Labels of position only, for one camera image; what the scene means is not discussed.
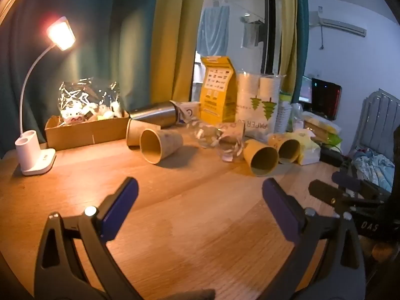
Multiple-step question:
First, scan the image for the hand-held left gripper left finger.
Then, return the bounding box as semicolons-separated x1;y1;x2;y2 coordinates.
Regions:
34;177;145;300

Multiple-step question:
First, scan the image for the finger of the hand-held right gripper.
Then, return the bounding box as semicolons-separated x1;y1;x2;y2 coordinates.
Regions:
308;179;381;209
331;171;392;201

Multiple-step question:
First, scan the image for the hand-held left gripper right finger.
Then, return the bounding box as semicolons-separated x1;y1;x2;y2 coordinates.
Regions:
262;177;367;300

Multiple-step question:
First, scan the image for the brown paper cup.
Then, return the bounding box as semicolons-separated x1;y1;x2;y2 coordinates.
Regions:
268;132;301;165
243;139;280;177
125;119;162;147
139;128;184;165

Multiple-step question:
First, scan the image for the blue printed blanket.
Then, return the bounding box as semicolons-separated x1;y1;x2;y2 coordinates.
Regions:
351;149;396;193

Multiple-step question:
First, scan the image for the white and yellow tissue pack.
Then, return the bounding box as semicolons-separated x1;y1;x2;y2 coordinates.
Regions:
293;130;322;166

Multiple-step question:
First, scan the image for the yellow and white packet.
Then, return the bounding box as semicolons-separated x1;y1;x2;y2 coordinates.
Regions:
301;110;343;145

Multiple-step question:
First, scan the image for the grey chair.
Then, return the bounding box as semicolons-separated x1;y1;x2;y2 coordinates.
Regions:
349;88;400;164

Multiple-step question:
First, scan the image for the cardboard tray box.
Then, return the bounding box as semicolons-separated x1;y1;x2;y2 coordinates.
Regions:
44;112;131;151

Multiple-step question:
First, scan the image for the black computer case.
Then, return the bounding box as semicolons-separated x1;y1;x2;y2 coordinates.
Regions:
311;78;342;121

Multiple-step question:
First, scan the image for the stack of small white cups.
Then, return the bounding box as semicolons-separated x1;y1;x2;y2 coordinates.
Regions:
276;99;293;134

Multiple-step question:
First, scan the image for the white desk lamp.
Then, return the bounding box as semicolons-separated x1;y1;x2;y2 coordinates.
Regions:
14;16;77;176

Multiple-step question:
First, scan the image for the stainless steel tumbler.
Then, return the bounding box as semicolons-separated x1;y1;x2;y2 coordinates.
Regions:
128;100;182;130

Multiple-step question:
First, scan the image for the lit computer monitor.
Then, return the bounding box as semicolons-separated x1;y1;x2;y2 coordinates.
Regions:
299;75;313;104

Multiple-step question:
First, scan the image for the pack of white paper cups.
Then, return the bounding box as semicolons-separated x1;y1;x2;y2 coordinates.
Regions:
235;70;287;140

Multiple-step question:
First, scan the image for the clear plastic bag of toys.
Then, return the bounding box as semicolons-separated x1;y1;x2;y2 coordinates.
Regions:
58;77;126;124

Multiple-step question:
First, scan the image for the white printed paper piece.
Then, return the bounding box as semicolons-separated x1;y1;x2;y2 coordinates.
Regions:
170;100;201;125

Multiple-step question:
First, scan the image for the yellow carton box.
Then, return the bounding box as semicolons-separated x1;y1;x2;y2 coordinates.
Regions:
198;55;237;124

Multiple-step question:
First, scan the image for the teal curtain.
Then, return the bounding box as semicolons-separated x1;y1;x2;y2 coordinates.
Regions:
295;0;310;101
0;0;162;161

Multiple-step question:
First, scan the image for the white air conditioner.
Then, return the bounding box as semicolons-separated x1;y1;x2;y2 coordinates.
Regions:
318;16;367;38

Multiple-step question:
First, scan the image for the yellow curtain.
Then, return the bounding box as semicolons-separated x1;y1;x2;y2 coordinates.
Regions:
279;0;299;98
150;0;210;104

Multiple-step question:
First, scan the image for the hanging grey shirt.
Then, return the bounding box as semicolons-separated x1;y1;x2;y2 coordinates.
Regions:
242;18;262;50

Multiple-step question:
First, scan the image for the hanging blue towel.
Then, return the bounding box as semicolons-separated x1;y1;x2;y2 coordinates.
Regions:
196;4;231;58

